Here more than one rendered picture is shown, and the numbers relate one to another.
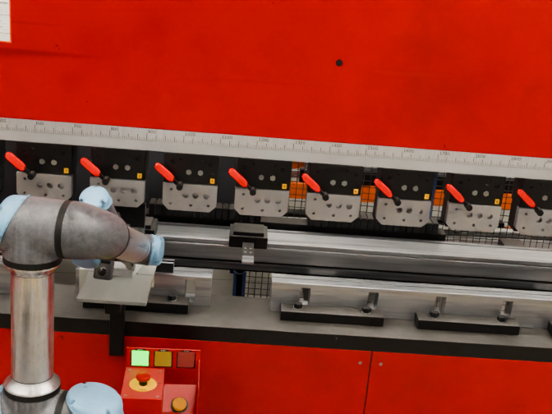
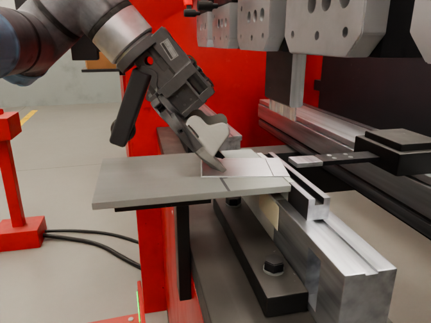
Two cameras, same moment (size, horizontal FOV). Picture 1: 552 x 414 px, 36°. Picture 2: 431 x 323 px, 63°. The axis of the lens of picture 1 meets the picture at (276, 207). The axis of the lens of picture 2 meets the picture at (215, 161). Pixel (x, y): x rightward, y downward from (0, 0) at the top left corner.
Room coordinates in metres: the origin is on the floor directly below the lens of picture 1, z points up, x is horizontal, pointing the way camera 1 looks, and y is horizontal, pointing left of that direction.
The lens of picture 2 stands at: (2.09, -0.10, 1.19)
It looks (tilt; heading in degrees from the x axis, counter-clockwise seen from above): 19 degrees down; 81
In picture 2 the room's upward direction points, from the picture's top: straight up
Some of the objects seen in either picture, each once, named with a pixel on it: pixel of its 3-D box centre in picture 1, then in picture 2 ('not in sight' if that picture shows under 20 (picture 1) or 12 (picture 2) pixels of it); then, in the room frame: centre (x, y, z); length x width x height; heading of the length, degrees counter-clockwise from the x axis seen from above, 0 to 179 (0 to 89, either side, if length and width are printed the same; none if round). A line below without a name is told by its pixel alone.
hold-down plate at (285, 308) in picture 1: (331, 315); not in sight; (2.26, -0.19, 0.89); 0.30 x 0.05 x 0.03; 93
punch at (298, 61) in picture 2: (127, 217); (283, 83); (2.28, 0.42, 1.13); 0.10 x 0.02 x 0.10; 93
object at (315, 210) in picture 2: (139, 264); (287, 181); (2.28, 0.38, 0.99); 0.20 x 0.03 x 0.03; 93
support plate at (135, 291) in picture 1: (118, 281); (187, 173); (2.13, 0.41, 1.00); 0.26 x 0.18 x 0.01; 3
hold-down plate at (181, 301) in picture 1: (136, 301); (249, 240); (2.23, 0.38, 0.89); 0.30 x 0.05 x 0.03; 93
